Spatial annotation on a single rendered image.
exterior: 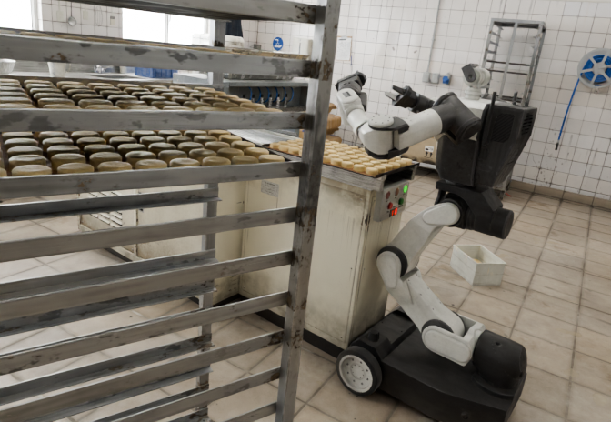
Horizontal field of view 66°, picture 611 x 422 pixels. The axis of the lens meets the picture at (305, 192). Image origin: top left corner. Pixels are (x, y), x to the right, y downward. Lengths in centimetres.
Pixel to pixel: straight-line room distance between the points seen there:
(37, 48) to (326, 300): 173
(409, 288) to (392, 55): 471
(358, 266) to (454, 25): 459
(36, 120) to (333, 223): 151
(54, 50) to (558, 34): 565
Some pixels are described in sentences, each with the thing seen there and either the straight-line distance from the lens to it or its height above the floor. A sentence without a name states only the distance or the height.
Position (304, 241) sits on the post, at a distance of 90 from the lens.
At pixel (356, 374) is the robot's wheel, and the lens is 212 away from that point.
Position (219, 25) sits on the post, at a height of 139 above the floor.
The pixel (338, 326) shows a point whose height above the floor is 18.
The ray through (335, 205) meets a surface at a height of 73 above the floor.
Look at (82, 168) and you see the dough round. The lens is 78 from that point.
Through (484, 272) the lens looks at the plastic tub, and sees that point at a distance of 330.
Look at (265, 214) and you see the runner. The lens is 87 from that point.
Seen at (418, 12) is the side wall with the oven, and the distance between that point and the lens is 640.
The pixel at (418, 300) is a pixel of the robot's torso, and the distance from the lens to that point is 209.
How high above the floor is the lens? 136
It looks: 17 degrees down
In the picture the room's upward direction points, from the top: 6 degrees clockwise
